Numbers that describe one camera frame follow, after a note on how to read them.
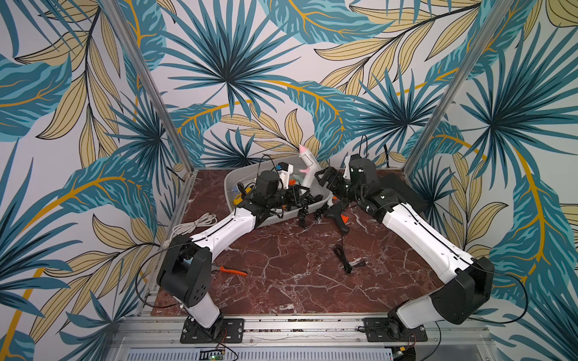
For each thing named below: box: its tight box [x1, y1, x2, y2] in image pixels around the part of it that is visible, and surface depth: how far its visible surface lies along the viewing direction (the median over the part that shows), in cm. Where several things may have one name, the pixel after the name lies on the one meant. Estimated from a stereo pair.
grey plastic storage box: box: [224, 157, 333, 228], surface depth 75 cm
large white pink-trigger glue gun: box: [298, 144, 325, 189], surface depth 84 cm
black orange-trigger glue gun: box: [325, 202, 350, 234], surface depth 102 cm
